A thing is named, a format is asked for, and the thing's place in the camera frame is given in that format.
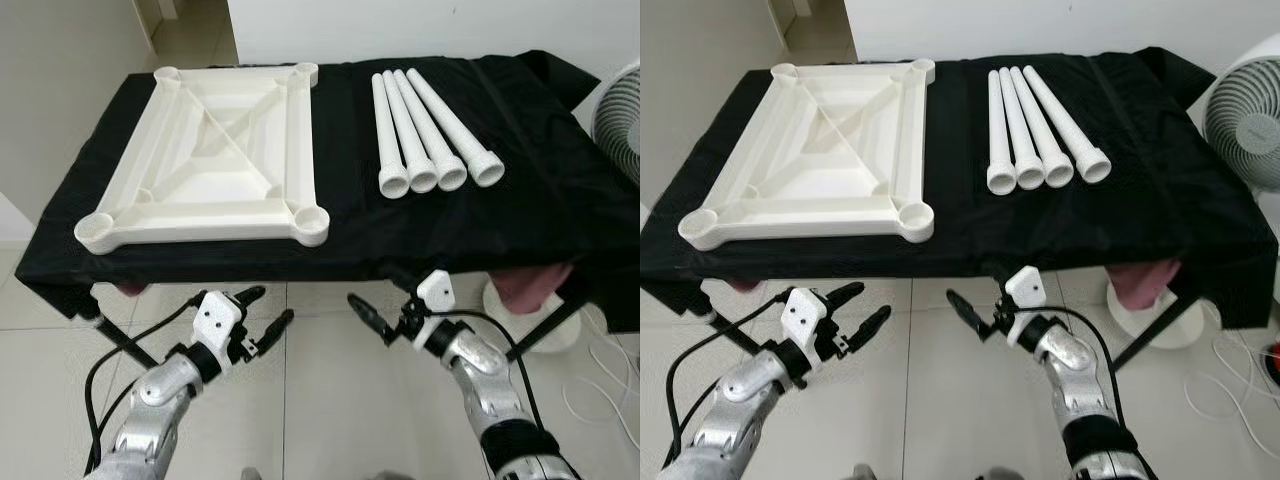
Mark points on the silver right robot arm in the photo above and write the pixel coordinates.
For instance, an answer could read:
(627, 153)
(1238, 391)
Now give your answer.
(1075, 370)
(480, 370)

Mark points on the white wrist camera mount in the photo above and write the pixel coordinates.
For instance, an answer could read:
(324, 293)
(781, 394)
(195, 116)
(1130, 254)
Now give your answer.
(805, 315)
(215, 318)
(1025, 287)
(435, 290)

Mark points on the white round base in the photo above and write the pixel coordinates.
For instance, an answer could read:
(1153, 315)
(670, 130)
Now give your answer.
(1135, 318)
(510, 325)

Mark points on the white electric fan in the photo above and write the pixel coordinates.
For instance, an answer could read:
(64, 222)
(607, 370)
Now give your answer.
(620, 120)
(1250, 120)

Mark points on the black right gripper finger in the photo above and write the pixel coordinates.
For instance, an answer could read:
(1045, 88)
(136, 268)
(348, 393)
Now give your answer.
(968, 311)
(402, 283)
(370, 314)
(998, 281)

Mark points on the white plastic children table top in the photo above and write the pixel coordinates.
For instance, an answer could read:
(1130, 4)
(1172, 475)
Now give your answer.
(810, 150)
(200, 150)

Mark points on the pink plastic stool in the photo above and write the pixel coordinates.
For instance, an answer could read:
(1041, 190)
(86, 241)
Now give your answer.
(132, 290)
(530, 285)
(1140, 280)

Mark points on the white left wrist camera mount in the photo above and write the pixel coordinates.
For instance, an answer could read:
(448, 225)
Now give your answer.
(215, 318)
(805, 315)

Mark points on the grey robot left foot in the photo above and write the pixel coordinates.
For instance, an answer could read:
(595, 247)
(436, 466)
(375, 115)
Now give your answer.
(250, 473)
(868, 473)

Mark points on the small red object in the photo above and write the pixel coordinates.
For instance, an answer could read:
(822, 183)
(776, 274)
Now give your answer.
(1272, 351)

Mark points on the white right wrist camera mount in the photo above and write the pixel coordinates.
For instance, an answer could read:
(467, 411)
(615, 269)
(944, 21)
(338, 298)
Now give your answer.
(435, 290)
(1025, 287)

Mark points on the black tablecloth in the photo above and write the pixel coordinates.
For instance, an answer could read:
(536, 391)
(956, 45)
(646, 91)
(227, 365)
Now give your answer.
(400, 230)
(1030, 230)

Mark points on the white plastic table leg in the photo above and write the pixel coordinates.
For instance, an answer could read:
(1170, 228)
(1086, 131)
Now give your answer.
(427, 121)
(1038, 120)
(451, 119)
(385, 128)
(406, 125)
(998, 130)
(1018, 125)
(1062, 116)

